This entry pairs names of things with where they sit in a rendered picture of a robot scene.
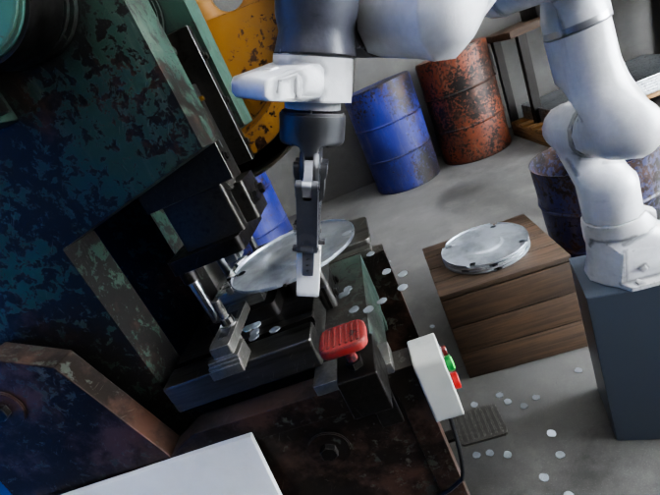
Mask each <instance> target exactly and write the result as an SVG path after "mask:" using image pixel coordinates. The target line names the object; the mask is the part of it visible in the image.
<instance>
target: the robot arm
mask: <svg viewBox="0 0 660 495"><path fill-rule="evenodd" d="M537 5H540V26H541V31H542V36H543V43H544V47H545V50H546V54H547V58H548V62H549V66H550V70H551V73H552V77H553V81H554V84H555V85H556V86H557V87H558V88H559V89H561V90H562V91H563V92H564V93H565V94H566V95H567V97H568V99H569V100H570V101H569V102H566V103H563V104H560V105H559V106H557V107H555V108H553V109H551V110H550V112H549V113H548V114H547V116H546V117H545V119H544V122H543V126H542V135H543V137H544V139H545V141H546V142H547V143H548V144H549V145H550V146H551V147H552V148H553V149H555V151H556V152H557V154H558V156H559V158H560V160H561V162H562V163H563V165H564V167H565V169H566V171H567V172H568V174H569V176H570V178H571V180H572V182H573V183H574V185H575V187H576V192H577V199H578V204H579V208H580V212H581V217H580V225H581V230H582V236H583V239H584V241H585V247H586V260H585V265H584V272H585V273H586V275H587V276H588V278H589V280H590V281H593V282H596V283H599V284H602V285H605V286H611V287H617V288H621V289H624V290H627V291H630V292H635V291H639V290H643V289H647V288H651V287H655V286H658V285H660V220H657V215H656V210H655V209H654V208H653V207H651V206H647V205H644V204H643V202H642V196H641V190H640V184H639V178H638V175H637V172H636V171H635V170H634V169H633V168H632V167H631V166H629V165H628V163H627V162H626V160H628V159H637V158H643V157H645V156H646V155H648V154H650V153H652V152H653V151H654V150H655V149H656V148H657V147H658V146H659V145H660V108H659V107H658V106H657V105H656V104H655V103H653V102H652V101H651V100H649V99H648V98H647V97H646V96H645V94H644V93H643V92H642V90H641V89H640V87H639V86H638V85H637V83H636V82H635V81H634V79H633V78H632V76H631V75H630V73H629V71H628V69H627V66H626V64H625V62H624V60H623V57H622V55H621V51H620V47H619V43H618V39H617V35H616V31H615V27H614V23H613V19H612V15H613V14H614V13H613V9H612V5H611V1H610V0H275V18H276V23H277V27H278V35H277V40H276V44H275V49H274V53H273V62H272V63H269V64H266V65H264V66H261V67H258V68H255V69H253V70H250V71H247V72H245V73H242V74H239V75H237V76H234V77H233V79H232V81H231V85H232V93H233V94H234V95H235V97H239V98H246V99H254V100H261V101H280V102H285V108H287V109H282V110H281V112H279V138H280V141H281V142H283V143H284V144H286V145H290V146H297V147H299V148H300V157H296V161H294V165H293V175H294V177H295V197H296V206H297V244H296V245H293V251H296V252H297V296H300V297H319V281H320V256H321V245H325V239H320V238H319V235H320V233H321V228H320V222H321V202H322V199H323V197H324V193H325V181H326V177H327V172H328V159H322V149H323V147H328V148H330V147H337V146H340V145H342V144H343V143H344V140H345V126H346V115H344V112H342V111H340V110H341V103H352V95H353V84H354V73H355V62H356V58H401V59H420V60H426V61H433V62H436V61H442V60H449V59H456V58H457V57H458V55H459V54H460V53H461V52H462V51H463V50H464V49H465V48H466V46H467V45H468V44H469V43H470V41H471V40H472V39H473V38H474V36H475V34H476V32H477V30H478V28H479V26H480V24H481V22H482V20H483V18H484V16H486V17H487V18H490V19H499V18H505V17H509V16H510V15H512V14H514V13H517V12H519V11H522V10H525V9H528V8H531V7H534V6H537Z"/></svg>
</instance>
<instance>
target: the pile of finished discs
mask: <svg viewBox="0 0 660 495"><path fill-rule="evenodd" d="M529 248H530V239H529V236H528V231H527V229H526V228H525V227H523V226H521V225H519V224H515V223H507V222H500V223H498V224H495V225H491V224H485V225H480V226H477V227H473V228H471V229H468V230H466V231H463V232H461V233H459V234H457V235H456V236H455V237H454V238H452V239H451V240H450V241H448V242H447V243H446V244H445V248H442V251H441V255H442V259H443V262H444V264H445V266H446V267H447V268H448V269H449V270H451V271H453V272H456V273H460V274H468V275H472V274H483V273H488V272H492V271H496V270H497V269H495V268H498V267H500V268H499V269H502V268H505V267H507V266H509V265H511V264H513V263H515V262H517V261H518V260H520V259H521V258H522V257H523V256H524V255H525V254H526V253H527V252H528V250H529Z"/></svg>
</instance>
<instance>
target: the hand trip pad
mask: <svg viewBox="0 0 660 495"><path fill-rule="evenodd" d="M367 341H368V340H367V331H366V326H365V324H364V322H363V321H362V320H359V319H356V320H352V321H350V322H347V323H344V324H341V325H338V326H335V327H332V328H329V329H327V330H325V331H324V332H322V334H321V335H320V338H319V354H320V355H321V357H322V358H323V359H324V360H332V359H335V358H340V357H343V356H345V357H346V359H347V361H348V362H355V361H356V360H357V359H358V356H357V354H356V352H358V351H360V350H362V349H363V348H364V347H365V346H366V345H367Z"/></svg>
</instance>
